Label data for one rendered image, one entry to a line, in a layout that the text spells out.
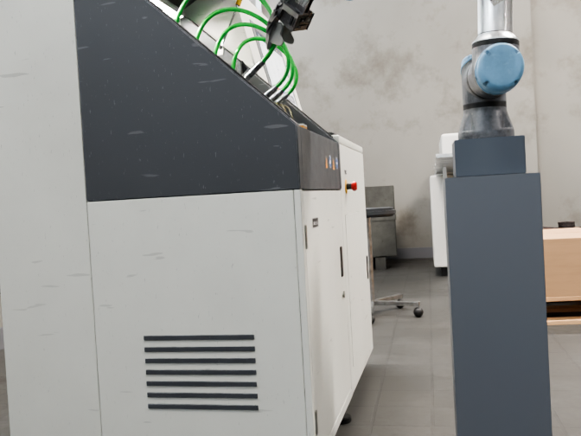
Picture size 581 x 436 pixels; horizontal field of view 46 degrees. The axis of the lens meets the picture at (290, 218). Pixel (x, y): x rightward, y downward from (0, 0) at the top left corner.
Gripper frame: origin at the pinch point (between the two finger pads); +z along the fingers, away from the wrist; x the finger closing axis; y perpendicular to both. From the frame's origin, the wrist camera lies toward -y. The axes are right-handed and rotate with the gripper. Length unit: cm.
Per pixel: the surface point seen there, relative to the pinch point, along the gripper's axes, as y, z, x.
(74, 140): -12, 32, -51
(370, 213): -5, 140, 178
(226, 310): 47, 44, -43
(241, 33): -34, 21, 31
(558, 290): 103, 109, 196
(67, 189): -5, 43, -55
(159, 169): 11, 26, -42
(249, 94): 17.8, 0.4, -26.6
